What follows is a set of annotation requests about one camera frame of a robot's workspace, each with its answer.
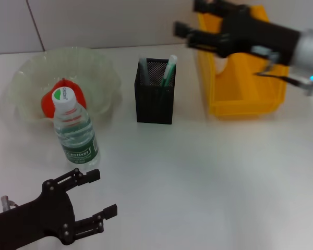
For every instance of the silver glitter marker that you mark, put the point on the silver glitter marker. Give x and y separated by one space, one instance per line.
144 73

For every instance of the green pen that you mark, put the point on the green pen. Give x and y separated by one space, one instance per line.
169 67

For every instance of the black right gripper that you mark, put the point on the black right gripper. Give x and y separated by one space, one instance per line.
260 31

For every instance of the translucent wavy fruit plate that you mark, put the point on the translucent wavy fruit plate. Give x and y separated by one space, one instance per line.
99 75

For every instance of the red knitted orange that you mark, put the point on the red knitted orange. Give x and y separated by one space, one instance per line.
79 95

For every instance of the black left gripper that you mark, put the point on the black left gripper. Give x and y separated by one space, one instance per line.
36 218

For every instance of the yellow plastic bin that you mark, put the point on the yellow plastic bin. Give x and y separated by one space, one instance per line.
250 86

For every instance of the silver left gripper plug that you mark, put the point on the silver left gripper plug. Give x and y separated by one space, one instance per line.
5 201

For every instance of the white paper ball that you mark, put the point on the white paper ball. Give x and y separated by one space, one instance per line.
220 66

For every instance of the black mesh pen holder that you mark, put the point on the black mesh pen holder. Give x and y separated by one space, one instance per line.
154 104

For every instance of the green label water bottle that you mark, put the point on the green label water bottle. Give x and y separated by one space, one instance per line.
75 130

